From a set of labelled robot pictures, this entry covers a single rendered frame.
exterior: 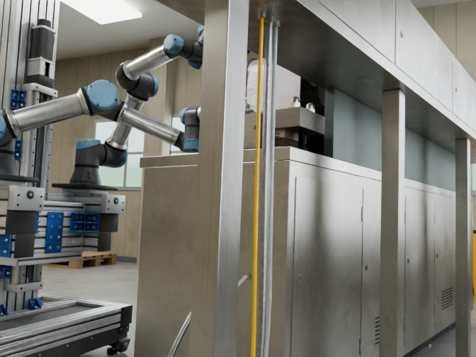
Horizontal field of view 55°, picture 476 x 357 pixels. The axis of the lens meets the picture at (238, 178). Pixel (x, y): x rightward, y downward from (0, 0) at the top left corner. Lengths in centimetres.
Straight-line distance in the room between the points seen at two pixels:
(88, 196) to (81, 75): 536
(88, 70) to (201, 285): 677
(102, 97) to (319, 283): 106
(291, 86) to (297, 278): 70
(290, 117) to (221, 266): 72
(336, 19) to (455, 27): 445
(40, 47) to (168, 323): 139
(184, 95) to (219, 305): 559
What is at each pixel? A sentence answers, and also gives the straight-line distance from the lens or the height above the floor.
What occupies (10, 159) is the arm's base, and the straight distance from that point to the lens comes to 201.
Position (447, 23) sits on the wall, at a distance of 559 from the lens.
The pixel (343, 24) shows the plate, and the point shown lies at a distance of 119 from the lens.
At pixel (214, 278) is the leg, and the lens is 79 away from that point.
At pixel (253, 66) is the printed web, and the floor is 127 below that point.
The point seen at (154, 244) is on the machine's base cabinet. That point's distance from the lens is 166.
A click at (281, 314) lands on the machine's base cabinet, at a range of 133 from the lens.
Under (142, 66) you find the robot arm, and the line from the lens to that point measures 213.
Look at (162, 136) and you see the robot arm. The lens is 200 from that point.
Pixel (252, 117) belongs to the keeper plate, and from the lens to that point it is 146.
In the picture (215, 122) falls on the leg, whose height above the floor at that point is 86.
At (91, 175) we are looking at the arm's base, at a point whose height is 86.
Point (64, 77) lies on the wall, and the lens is 777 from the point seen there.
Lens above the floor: 69
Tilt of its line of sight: 5 degrees up
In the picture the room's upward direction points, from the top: 2 degrees clockwise
